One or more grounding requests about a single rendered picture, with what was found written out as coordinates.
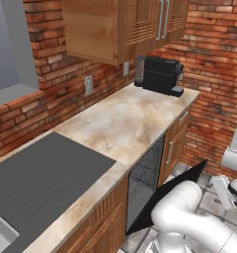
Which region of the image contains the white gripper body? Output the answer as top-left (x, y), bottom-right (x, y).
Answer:
top-left (210, 175), bottom-right (237, 212)

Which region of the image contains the black dishwasher door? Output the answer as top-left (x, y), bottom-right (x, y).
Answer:
top-left (124, 159), bottom-right (209, 236)

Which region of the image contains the wooden base cupboard door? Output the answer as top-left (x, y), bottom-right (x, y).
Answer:
top-left (157, 122), bottom-right (191, 188)

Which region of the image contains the dishwasher with dark interior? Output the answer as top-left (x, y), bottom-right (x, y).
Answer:
top-left (125, 133), bottom-right (167, 232)

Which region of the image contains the pale grey appliance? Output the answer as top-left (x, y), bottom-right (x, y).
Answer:
top-left (220, 107), bottom-right (237, 176)

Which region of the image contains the wooden drawer front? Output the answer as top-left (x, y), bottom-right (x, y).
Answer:
top-left (171, 106), bottom-right (193, 133)

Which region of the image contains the wooden base cupboard under hob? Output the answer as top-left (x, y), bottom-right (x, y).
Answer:
top-left (54, 175), bottom-right (129, 253)

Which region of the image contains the black coffee machine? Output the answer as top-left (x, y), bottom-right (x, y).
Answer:
top-left (133, 54), bottom-right (186, 98)

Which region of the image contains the dark grey hob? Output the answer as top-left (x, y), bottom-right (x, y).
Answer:
top-left (0, 131), bottom-right (118, 253)

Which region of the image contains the pale grey sink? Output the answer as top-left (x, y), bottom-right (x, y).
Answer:
top-left (0, 210), bottom-right (21, 253)

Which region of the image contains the silver base cupboard handle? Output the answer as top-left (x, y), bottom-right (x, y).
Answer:
top-left (166, 140), bottom-right (175, 165)

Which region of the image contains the dishwasher wire rack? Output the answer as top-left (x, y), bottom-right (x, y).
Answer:
top-left (129, 149), bottom-right (165, 181)

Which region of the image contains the silver drawer handle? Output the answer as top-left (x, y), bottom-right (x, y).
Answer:
top-left (178, 110), bottom-right (190, 124)

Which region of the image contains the grey wall outlet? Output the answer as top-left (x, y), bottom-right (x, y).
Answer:
top-left (122, 60), bottom-right (130, 78)
top-left (84, 74), bottom-right (94, 97)

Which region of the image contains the wooden wall cupboard door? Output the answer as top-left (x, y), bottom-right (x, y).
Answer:
top-left (161, 0), bottom-right (191, 45)
top-left (118, 0), bottom-right (163, 66)

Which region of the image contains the silver cupboard door handle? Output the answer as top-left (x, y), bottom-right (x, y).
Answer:
top-left (155, 0), bottom-right (165, 42)
top-left (162, 0), bottom-right (171, 40)

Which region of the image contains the wooden wall cupboard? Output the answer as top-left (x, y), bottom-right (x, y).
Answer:
top-left (60, 0), bottom-right (191, 66)

